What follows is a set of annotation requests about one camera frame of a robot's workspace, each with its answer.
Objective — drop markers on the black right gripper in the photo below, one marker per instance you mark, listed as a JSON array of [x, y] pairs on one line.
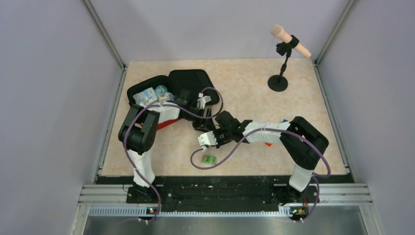
[[216, 134]]

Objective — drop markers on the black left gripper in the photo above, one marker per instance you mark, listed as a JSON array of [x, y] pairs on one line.
[[206, 124]]

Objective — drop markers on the clear bag wipe sachets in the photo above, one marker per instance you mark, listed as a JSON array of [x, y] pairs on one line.
[[165, 97]]

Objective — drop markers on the red black medicine kit case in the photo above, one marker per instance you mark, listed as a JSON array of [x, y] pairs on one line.
[[192, 80]]

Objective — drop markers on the small teal pad packet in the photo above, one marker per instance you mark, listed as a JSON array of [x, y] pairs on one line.
[[160, 90]]

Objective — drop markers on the blue gauze packet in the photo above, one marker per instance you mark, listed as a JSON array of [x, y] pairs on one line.
[[146, 97]]

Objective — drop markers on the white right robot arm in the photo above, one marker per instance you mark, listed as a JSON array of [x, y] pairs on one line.
[[304, 143]]

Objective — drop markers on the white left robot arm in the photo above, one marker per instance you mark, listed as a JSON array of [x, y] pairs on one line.
[[140, 126]]

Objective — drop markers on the green wind oil box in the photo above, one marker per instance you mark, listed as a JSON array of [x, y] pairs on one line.
[[210, 160]]

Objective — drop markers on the black microphone stand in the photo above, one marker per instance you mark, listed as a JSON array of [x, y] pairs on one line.
[[278, 82]]

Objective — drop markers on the beige microphone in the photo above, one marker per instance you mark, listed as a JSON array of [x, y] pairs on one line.
[[289, 39]]

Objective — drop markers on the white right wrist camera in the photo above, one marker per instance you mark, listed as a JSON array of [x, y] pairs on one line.
[[207, 140]]

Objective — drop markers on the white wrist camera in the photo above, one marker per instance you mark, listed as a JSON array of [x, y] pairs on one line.
[[202, 101], [207, 140]]

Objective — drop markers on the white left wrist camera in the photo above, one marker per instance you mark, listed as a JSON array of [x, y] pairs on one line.
[[202, 101]]

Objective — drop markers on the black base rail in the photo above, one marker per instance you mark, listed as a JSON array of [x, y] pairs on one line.
[[215, 193]]

